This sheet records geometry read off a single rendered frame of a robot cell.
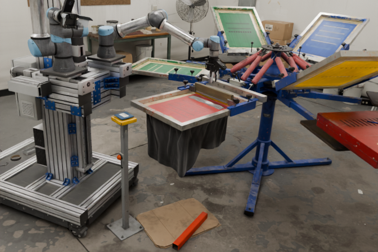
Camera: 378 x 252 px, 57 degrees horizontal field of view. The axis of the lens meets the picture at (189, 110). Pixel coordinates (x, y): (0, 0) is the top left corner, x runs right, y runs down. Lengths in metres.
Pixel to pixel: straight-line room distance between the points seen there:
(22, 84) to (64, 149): 0.70
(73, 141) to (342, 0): 5.15
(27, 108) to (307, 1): 5.36
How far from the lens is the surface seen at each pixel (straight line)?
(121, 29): 2.95
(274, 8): 7.40
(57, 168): 3.17
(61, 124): 2.93
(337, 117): 2.44
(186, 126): 2.32
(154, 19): 2.71
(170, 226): 2.97
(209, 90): 2.87
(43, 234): 3.06
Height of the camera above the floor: 1.92
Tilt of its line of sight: 21 degrees down
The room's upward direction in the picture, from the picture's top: 3 degrees clockwise
